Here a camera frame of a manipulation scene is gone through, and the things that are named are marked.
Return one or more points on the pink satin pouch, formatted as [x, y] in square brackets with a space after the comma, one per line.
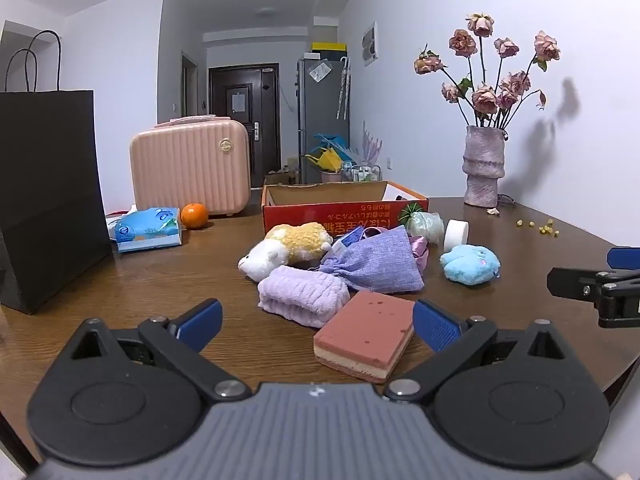
[420, 250]

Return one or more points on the dark brown door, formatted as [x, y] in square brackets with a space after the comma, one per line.
[242, 135]

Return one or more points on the metal trolley with bottles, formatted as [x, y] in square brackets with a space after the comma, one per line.
[362, 174]

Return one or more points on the scattered yellow crumbs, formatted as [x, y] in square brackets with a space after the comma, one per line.
[544, 229]

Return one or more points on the white round sponge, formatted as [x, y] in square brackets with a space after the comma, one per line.
[456, 235]

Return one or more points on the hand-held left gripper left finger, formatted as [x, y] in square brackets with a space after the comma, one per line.
[200, 321]

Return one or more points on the blue yellow toy pile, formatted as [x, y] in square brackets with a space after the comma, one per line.
[327, 155]

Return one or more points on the orange fruit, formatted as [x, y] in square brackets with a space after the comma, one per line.
[194, 216]

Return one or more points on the fallen pink petal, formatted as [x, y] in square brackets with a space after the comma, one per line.
[493, 212]

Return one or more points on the dried pink roses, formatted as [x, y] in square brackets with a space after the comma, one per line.
[485, 95]

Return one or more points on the pink bucket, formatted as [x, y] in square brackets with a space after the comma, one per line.
[330, 176]

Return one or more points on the pink layered sponge block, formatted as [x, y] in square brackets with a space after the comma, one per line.
[367, 332]

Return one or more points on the round ceiling lamp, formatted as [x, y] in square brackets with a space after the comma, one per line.
[266, 11]

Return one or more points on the brown cardboard box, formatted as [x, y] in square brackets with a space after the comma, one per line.
[280, 178]

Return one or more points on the white wall panel box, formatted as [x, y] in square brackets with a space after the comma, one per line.
[370, 44]

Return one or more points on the orange cardboard box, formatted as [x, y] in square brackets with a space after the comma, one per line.
[330, 212]

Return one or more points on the yellow black box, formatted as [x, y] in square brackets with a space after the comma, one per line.
[328, 46]

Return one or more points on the lavender towel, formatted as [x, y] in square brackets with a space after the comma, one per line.
[302, 295]

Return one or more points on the white folded umbrella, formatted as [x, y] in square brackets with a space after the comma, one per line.
[344, 90]

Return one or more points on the purple fabric pouch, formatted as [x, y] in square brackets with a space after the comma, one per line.
[377, 265]

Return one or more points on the tan white hamster plush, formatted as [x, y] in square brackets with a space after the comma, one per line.
[287, 247]

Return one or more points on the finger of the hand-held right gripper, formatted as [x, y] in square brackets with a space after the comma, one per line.
[622, 258]
[567, 282]

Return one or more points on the black paper bag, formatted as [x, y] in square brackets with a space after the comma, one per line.
[50, 190]

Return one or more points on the grey refrigerator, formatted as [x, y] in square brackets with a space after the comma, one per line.
[320, 120]

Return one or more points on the blue tissue pack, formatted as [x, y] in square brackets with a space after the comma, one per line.
[147, 230]

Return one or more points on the mauve textured vase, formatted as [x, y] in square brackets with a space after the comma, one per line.
[482, 170]

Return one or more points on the light blue plush toy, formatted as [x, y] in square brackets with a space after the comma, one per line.
[470, 265]

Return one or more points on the pink ribbed suitcase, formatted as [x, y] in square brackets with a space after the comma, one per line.
[192, 170]

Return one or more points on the purple wall decal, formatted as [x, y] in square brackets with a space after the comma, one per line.
[371, 145]

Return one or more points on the clear plastic bag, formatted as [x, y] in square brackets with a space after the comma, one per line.
[320, 72]

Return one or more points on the green mesh scrubber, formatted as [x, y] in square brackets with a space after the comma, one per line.
[425, 225]

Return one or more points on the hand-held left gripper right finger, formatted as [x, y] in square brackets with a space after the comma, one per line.
[435, 326]

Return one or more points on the white paper notice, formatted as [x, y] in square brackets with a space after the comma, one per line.
[238, 103]

